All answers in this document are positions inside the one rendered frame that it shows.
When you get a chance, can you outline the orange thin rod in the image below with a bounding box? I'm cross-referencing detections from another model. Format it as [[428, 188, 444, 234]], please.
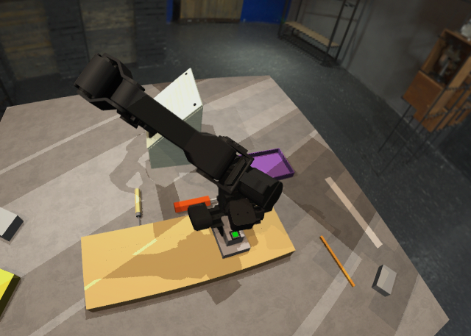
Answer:
[[319, 236, 355, 287]]

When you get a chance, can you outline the tan wooden floor panel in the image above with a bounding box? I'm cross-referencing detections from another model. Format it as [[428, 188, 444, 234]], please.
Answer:
[[81, 208, 296, 312]]

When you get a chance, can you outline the purple shallow tray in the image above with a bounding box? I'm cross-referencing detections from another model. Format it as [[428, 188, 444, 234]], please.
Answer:
[[248, 148, 294, 181]]

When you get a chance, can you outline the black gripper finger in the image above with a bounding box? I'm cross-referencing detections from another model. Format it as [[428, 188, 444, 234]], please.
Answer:
[[211, 220, 224, 236]]

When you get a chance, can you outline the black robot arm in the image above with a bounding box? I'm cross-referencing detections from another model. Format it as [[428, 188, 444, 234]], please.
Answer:
[[74, 53, 283, 232]]

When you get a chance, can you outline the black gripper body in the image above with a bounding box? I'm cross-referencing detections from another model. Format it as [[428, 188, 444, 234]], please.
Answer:
[[188, 186, 244, 231]]

